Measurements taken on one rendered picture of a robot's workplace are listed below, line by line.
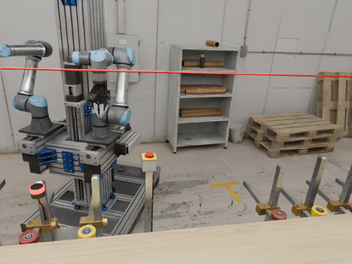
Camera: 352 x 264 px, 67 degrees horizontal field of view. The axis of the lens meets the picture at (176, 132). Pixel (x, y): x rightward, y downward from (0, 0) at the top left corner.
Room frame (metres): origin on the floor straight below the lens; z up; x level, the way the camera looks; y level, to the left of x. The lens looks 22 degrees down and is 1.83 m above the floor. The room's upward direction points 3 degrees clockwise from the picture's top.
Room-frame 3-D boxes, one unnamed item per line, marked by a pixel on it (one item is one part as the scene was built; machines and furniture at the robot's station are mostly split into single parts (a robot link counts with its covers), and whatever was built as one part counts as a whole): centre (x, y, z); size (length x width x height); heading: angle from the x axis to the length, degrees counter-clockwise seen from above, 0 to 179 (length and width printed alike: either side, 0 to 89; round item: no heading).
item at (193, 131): (3.95, -0.34, 0.78); 0.90 x 0.45 x 1.55; 109
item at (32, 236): (0.91, 0.63, 0.85); 0.08 x 0.08 x 0.11
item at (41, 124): (1.87, 1.03, 1.09); 0.15 x 0.15 x 0.10
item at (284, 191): (1.42, -0.79, 0.80); 0.44 x 0.03 x 0.04; 12
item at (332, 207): (1.41, -1.07, 0.81); 0.14 x 0.06 x 0.05; 102
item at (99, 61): (1.44, 0.43, 1.62); 0.09 x 0.08 x 0.11; 176
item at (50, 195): (1.10, 0.67, 0.84); 0.43 x 0.03 x 0.04; 12
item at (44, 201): (1.05, 0.62, 0.87); 0.04 x 0.04 x 0.48; 12
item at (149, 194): (1.15, 0.12, 0.93); 0.05 x 0.05 x 0.45; 12
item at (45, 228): (1.04, 0.64, 0.85); 0.14 x 0.06 x 0.05; 102
